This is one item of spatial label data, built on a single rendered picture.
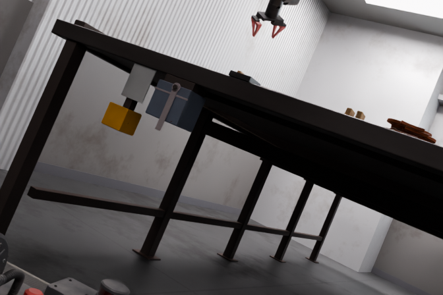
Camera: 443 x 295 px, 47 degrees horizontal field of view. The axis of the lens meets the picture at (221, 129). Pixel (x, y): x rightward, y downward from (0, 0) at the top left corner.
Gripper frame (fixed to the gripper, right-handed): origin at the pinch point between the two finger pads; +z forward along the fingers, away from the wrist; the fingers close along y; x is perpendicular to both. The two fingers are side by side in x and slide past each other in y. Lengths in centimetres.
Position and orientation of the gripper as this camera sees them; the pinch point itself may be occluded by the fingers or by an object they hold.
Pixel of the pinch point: (263, 35)
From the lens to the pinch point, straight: 221.0
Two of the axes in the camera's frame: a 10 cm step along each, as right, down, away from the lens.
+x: -3.9, -6.2, 6.8
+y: 8.7, -0.2, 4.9
